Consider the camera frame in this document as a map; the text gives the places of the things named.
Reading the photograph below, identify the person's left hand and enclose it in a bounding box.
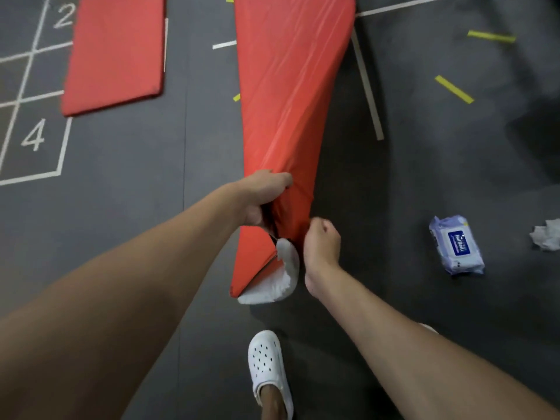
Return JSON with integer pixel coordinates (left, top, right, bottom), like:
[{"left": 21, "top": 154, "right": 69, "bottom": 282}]
[{"left": 235, "top": 169, "right": 294, "bottom": 230}]

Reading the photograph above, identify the person's right hand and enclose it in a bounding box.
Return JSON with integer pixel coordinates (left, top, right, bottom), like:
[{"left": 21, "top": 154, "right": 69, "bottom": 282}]
[{"left": 303, "top": 216, "right": 342, "bottom": 300}]

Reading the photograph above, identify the red mat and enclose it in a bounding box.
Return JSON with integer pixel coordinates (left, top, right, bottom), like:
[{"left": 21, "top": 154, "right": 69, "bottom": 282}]
[
  {"left": 61, "top": 0, "right": 167, "bottom": 117},
  {"left": 229, "top": 0, "right": 356, "bottom": 299}
]

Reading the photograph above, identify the pale blue wipes pack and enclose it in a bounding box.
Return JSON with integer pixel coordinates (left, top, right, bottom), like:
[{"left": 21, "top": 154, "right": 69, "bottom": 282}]
[{"left": 428, "top": 215, "right": 486, "bottom": 276}]

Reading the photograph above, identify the white wet wipe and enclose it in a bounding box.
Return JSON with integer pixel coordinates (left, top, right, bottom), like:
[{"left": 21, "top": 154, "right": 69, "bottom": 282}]
[{"left": 529, "top": 218, "right": 560, "bottom": 253}]

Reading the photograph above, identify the person's left forearm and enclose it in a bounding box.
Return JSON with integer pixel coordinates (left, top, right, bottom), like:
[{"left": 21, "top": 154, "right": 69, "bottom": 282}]
[{"left": 0, "top": 181, "right": 246, "bottom": 420}]

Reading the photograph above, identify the person's right forearm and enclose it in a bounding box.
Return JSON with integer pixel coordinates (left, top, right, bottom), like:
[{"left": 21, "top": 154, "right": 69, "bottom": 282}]
[{"left": 313, "top": 264, "right": 560, "bottom": 420}]

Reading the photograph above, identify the person's left leg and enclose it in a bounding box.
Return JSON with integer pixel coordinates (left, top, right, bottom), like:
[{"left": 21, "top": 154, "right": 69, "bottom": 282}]
[{"left": 260, "top": 383, "right": 288, "bottom": 420}]

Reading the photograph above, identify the white fluffy padding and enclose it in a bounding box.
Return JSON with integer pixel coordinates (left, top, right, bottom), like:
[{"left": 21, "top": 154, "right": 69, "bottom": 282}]
[{"left": 237, "top": 238, "right": 302, "bottom": 306}]

